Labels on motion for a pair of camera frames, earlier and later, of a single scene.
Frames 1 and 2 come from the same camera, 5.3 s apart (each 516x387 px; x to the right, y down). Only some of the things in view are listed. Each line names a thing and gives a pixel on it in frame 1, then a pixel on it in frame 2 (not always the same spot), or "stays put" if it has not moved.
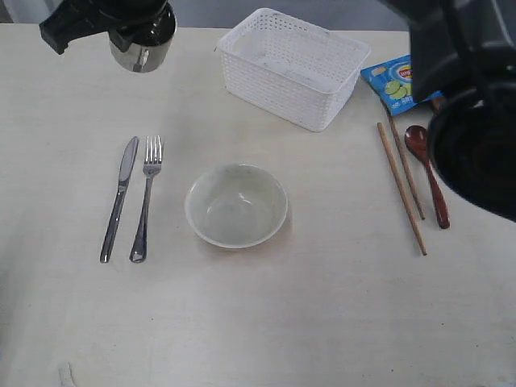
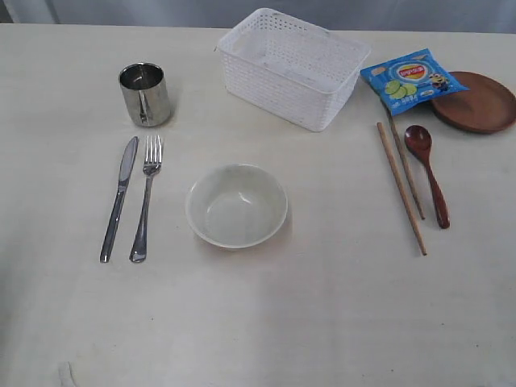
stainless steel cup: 143,59 to 145,93
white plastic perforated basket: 289,68 stays put
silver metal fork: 139,252 stays put
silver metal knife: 127,163 stays put
